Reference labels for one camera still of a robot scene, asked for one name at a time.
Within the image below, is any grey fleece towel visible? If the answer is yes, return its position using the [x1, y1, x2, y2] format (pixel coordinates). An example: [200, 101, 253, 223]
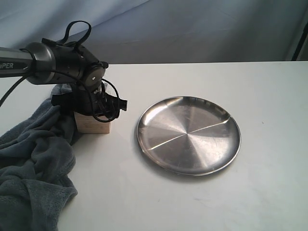
[0, 98, 78, 231]

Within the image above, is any round stainless steel plate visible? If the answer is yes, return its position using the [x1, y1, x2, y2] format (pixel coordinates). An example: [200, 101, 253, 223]
[135, 96, 241, 176]

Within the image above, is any grey backdrop cloth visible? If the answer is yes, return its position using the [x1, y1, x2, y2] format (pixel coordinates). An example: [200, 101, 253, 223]
[0, 0, 308, 64]

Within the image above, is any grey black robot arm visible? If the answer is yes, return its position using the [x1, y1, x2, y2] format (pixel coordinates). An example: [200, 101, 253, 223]
[0, 21, 128, 123]

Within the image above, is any light wooden cube block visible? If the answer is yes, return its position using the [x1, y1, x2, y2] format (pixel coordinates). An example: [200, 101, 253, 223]
[74, 112, 111, 134]

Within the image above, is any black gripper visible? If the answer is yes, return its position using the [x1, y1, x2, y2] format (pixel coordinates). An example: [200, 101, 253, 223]
[51, 82, 128, 119]

